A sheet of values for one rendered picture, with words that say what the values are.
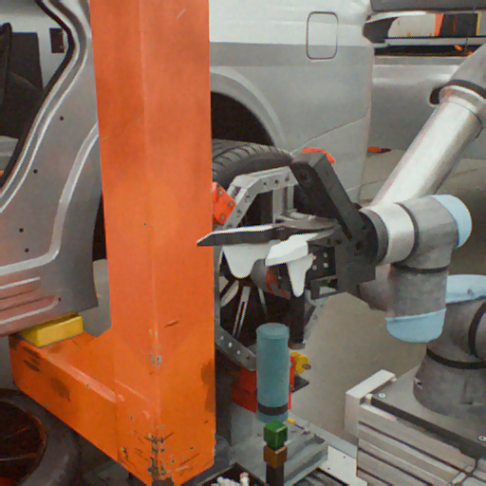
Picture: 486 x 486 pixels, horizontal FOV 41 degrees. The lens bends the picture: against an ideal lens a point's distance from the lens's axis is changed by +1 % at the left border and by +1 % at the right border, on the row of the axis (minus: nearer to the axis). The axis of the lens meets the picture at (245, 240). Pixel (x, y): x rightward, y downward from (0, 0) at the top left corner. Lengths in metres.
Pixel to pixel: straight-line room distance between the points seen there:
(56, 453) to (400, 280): 1.07
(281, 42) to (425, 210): 1.43
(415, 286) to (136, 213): 0.59
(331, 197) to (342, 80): 1.74
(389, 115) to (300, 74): 2.05
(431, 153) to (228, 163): 0.78
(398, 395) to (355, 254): 0.53
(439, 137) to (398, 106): 3.22
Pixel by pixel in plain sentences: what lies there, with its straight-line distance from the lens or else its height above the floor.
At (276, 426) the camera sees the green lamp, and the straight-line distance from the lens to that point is 1.45.
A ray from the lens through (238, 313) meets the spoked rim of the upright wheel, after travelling 1.87.
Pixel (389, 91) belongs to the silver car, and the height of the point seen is 1.16.
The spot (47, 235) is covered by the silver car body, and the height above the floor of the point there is 0.97.
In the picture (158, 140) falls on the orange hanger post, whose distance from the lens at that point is 1.21.
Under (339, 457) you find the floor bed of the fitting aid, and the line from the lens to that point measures 2.39.
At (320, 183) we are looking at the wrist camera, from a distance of 0.74.
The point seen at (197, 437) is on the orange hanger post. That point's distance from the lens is 1.50.
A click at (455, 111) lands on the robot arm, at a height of 1.35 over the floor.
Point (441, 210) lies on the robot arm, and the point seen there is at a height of 1.24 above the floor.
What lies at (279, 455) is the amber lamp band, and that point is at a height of 0.60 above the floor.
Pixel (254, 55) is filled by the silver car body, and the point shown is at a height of 1.41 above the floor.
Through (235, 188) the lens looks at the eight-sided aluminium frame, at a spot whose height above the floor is 1.09.
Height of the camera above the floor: 1.45
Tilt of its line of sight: 17 degrees down
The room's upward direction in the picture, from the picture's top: straight up
